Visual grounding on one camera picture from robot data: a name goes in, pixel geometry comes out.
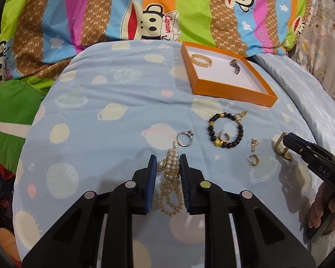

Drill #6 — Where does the gold wristwatch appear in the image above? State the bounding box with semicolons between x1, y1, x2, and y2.
274;132;293;161

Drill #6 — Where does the gold hoop earring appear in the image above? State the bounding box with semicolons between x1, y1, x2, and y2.
247;154;260;166
217;132;230;143

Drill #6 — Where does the gold dangling earring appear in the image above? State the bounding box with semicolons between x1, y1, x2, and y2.
251;138;260;153

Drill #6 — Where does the pearl bead necklace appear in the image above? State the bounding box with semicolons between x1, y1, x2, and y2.
157;140;185;217

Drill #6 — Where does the black bead gold bracelet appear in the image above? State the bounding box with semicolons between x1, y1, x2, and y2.
207;112;245;150

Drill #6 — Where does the silver ring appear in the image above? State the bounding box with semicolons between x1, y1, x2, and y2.
176;129;195;148

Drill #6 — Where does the silver wristwatch dark dial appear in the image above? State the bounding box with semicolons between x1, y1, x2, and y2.
230;59;240;74

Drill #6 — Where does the gold chain bangle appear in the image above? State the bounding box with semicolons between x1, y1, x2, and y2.
190;53;212;68

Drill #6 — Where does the right hand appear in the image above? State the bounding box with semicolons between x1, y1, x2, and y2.
307;183;335;235

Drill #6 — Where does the pale blue pillow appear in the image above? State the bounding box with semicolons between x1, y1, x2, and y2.
254;53;335;155

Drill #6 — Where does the grey floral bedsheet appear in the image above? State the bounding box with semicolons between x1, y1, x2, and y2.
291;0;335;100

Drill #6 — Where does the light blue planet blanket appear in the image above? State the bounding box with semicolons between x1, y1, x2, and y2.
13;41;315;257

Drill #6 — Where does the orange cardboard tray box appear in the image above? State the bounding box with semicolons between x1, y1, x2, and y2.
181;42;277;107

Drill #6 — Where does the colourful monkey cartoon quilt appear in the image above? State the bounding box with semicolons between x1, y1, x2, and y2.
0;0;312;82

